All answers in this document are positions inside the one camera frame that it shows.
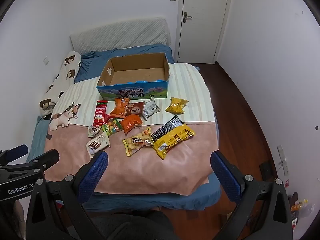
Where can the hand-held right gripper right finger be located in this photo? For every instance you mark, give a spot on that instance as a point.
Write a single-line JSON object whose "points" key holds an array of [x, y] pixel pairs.
{"points": [[225, 177]]}

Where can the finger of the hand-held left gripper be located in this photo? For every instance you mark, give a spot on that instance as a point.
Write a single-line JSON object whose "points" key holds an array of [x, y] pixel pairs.
{"points": [[17, 152], [46, 158]]}

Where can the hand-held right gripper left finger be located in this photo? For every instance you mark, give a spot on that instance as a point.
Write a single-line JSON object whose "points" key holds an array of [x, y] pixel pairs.
{"points": [[95, 175]]}

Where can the green candy bag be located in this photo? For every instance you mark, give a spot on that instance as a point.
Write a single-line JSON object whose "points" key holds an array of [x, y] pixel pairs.
{"points": [[111, 128]]}

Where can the brown snack packet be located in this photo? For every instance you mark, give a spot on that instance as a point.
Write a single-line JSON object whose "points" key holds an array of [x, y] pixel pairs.
{"points": [[135, 109]]}

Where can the printed cardboard box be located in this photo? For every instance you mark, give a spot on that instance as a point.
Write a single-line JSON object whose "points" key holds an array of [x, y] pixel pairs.
{"points": [[130, 92]]}

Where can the person's left forearm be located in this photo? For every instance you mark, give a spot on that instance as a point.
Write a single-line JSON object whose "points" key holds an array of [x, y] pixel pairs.
{"points": [[18, 217]]}

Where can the light blue bed sheet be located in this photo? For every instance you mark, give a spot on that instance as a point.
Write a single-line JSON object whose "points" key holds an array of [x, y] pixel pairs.
{"points": [[37, 137]]}

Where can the white chocolate biscuit packet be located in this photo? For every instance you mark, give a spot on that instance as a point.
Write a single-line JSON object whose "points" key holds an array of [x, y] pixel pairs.
{"points": [[97, 143]]}

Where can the black floor object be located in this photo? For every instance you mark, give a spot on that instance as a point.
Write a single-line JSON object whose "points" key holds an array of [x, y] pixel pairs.
{"points": [[266, 170]]}

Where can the small white snack packet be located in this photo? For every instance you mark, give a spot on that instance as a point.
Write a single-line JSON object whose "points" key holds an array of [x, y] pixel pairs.
{"points": [[93, 131]]}

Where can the yellow cookie packet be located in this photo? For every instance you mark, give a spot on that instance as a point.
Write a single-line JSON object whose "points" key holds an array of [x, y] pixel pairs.
{"points": [[135, 142]]}

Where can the cat print blanket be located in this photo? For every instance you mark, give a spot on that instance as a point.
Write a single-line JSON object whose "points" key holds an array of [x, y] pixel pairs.
{"points": [[150, 175]]}

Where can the red triangular snack packet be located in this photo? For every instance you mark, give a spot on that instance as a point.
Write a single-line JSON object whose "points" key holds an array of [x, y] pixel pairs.
{"points": [[108, 118]]}

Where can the dark blue bed sheet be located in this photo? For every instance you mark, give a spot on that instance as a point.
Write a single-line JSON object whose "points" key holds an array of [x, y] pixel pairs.
{"points": [[150, 201]]}

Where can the orange chip packet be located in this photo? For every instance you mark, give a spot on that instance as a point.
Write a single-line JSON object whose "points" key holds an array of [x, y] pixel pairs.
{"points": [[120, 107], [130, 123]]}

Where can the red long snack packet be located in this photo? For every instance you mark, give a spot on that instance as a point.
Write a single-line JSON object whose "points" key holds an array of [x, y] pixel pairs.
{"points": [[100, 112]]}

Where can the colourful toy pile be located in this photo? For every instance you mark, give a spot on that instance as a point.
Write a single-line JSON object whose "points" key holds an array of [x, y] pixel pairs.
{"points": [[298, 205]]}

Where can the grey white snack packet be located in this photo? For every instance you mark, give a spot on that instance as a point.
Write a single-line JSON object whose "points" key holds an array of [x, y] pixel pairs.
{"points": [[150, 108]]}

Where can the small yellow snack packet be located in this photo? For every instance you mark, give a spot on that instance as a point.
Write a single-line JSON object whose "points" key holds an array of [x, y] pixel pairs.
{"points": [[176, 105]]}

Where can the bear print long pillow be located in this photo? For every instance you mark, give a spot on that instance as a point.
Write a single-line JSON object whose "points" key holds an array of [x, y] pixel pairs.
{"points": [[67, 72]]}

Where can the grey pillow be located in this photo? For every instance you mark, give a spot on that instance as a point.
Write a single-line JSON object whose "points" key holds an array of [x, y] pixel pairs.
{"points": [[120, 35]]}

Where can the white door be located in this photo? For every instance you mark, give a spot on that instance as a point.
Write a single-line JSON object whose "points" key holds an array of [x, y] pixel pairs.
{"points": [[202, 17]]}

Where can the white wall socket strip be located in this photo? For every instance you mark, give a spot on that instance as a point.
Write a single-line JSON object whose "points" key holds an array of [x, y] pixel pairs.
{"points": [[282, 160]]}

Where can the white wall socket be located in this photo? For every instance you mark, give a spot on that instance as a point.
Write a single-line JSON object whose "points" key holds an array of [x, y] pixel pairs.
{"points": [[45, 60]]}

